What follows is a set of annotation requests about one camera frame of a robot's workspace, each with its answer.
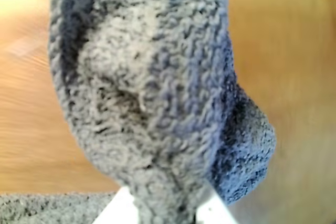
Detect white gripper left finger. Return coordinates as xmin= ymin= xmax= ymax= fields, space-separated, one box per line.
xmin=93 ymin=186 xmax=142 ymax=224

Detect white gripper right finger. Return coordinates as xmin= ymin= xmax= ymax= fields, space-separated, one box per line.
xmin=195 ymin=181 xmax=238 ymax=224

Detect grey terry cloth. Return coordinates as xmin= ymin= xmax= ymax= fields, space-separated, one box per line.
xmin=0 ymin=0 xmax=277 ymax=224

